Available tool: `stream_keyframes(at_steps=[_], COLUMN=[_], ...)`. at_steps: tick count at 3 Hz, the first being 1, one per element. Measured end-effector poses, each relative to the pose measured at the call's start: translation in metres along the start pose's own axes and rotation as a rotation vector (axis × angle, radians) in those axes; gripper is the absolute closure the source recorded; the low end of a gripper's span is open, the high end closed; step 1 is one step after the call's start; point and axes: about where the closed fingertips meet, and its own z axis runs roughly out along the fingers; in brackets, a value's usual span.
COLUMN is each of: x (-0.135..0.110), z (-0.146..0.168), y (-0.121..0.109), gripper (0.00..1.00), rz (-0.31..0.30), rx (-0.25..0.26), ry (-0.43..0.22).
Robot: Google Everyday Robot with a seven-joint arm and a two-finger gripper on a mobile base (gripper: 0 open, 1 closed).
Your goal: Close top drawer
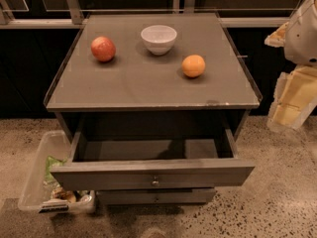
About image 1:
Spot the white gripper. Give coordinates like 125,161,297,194
264,0,317,131

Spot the grey top drawer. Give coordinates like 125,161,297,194
52,128,255,190

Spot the grey drawer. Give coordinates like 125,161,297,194
52,128,255,190
96,187,216,205

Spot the grey drawer cabinet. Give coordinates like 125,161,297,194
44,12,264,196

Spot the grey bottom drawer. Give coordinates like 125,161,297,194
96,187,216,205

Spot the orange fruit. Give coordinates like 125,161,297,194
181,55,205,78

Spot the white ceramic bowl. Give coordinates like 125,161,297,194
141,25,177,56

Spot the red apple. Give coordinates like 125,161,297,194
91,36,116,62

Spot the brown snack packet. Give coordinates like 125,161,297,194
52,187,76,203

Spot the green snack bag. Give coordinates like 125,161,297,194
44,156,66,184

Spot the clear plastic bin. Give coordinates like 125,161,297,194
18,130,95,213

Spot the metal railing frame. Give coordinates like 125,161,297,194
0,0,304,29

